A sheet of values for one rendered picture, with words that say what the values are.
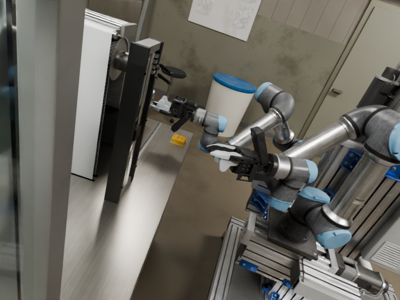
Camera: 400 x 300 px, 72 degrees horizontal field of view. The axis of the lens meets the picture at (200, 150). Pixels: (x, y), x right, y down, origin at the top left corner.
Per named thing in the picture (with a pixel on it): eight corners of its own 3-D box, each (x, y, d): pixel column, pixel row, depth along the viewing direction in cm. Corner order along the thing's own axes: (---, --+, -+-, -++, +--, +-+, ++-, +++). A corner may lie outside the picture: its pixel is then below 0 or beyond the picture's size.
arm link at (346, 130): (369, 88, 98) (249, 158, 106) (393, 100, 89) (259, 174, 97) (375, 113, 104) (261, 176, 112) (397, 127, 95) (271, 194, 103)
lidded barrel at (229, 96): (240, 129, 436) (258, 85, 401) (234, 143, 383) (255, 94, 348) (203, 114, 443) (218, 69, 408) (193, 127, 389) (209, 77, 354)
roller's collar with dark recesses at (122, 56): (130, 77, 90) (134, 57, 87) (112, 71, 90) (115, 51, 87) (137, 72, 95) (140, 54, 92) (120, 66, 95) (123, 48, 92)
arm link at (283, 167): (293, 162, 82) (280, 150, 89) (280, 159, 81) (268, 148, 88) (284, 183, 85) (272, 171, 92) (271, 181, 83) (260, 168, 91)
